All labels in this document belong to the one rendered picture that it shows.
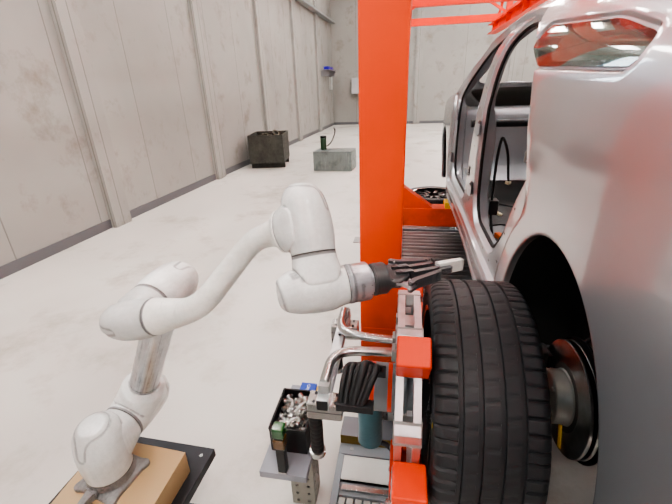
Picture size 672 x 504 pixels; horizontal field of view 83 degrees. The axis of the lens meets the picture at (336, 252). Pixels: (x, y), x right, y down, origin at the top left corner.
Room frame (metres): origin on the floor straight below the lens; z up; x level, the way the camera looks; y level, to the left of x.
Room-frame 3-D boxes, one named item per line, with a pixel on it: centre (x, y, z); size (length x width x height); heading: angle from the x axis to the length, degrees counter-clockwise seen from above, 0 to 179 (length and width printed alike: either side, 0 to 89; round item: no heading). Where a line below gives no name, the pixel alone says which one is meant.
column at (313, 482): (1.15, 0.17, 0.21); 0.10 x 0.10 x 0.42; 80
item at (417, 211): (3.26, -0.87, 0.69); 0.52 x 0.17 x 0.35; 80
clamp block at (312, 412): (0.75, 0.04, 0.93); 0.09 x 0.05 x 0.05; 80
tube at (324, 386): (0.80, -0.05, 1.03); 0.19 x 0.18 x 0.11; 80
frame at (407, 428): (0.88, -0.19, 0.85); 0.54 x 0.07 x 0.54; 170
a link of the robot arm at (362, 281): (0.77, -0.05, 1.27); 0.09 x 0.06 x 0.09; 14
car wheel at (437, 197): (4.38, -1.17, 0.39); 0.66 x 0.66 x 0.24
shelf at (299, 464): (1.12, 0.17, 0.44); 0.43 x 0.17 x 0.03; 170
